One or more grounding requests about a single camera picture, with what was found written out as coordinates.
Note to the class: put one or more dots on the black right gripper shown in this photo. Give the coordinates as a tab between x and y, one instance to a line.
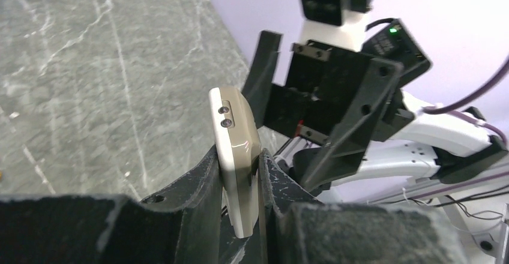
351	97

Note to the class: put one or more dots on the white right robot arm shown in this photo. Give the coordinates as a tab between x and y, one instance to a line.
459	133

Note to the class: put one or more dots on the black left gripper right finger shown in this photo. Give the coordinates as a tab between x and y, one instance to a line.
297	228

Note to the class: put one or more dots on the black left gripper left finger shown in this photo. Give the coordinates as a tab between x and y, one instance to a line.
178	224

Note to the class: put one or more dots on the white remote control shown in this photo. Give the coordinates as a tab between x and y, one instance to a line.
238	148

